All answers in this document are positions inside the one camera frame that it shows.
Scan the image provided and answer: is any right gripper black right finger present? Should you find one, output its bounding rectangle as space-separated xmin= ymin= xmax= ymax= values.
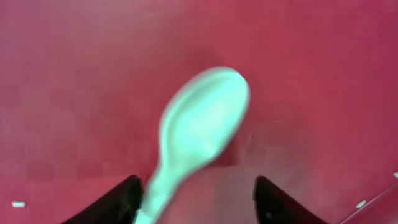
xmin=253 ymin=176 xmax=326 ymax=224

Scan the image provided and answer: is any white plastic spoon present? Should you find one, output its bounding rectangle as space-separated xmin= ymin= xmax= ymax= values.
xmin=134 ymin=67 xmax=250 ymax=224

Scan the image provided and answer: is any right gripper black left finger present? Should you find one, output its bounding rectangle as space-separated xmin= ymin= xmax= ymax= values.
xmin=62 ymin=175 xmax=144 ymax=224

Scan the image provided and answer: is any red serving tray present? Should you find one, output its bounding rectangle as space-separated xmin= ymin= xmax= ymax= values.
xmin=1 ymin=0 xmax=397 ymax=223

